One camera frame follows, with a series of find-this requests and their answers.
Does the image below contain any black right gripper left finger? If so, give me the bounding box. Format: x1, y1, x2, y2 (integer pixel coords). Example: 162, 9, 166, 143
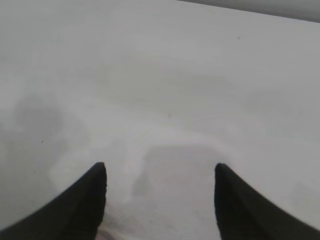
0, 161, 108, 240

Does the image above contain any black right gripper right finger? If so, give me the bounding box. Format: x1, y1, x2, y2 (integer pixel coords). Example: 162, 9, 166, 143
214, 162, 320, 240

